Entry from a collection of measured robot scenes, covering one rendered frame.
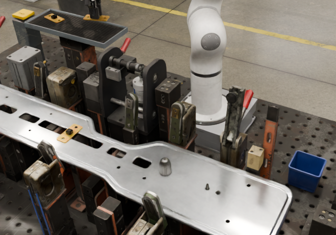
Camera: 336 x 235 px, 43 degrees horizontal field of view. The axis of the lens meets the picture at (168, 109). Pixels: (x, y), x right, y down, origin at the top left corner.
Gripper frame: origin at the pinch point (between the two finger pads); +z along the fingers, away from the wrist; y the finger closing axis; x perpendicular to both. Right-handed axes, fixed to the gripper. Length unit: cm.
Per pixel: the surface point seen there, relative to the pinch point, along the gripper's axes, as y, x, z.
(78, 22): -6.7, -10.3, 8.2
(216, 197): 51, 49, 24
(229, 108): 35, 49, 8
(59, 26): -2.6, -16.0, 8.2
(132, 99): 26.4, 19.6, 15.2
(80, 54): 0.7, -7.9, 16.8
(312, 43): -225, 95, 123
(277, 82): -158, 68, 124
